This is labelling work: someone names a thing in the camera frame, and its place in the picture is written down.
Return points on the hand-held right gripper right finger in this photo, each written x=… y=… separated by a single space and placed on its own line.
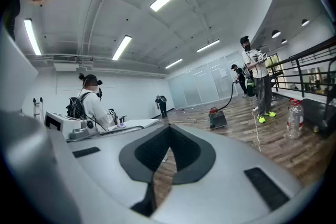
x=223 y=191

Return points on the white paper notice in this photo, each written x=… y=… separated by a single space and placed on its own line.
x=223 y=73

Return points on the clear plastic water bottle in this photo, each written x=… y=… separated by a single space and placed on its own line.
x=295 y=119

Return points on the red vacuum cleaner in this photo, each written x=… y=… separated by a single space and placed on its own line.
x=217 y=118

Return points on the grey folding ladder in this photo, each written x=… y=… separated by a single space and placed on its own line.
x=37 y=108

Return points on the black metal railing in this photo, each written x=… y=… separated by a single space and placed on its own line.
x=302 y=70

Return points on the green black machine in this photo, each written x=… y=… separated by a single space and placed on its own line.
x=251 y=87

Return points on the white air conditioner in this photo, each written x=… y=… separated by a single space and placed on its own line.
x=65 y=62

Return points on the white desktop machine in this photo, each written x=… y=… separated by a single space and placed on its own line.
x=65 y=122

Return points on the black pendant lamp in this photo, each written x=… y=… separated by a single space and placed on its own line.
x=305 y=22
x=275 y=33
x=284 y=41

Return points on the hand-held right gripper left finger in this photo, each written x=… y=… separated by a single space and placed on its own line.
x=105 y=178

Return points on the frosted glass partition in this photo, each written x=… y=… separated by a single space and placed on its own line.
x=199 y=84

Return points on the white desk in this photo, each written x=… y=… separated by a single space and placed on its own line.
x=136 y=124

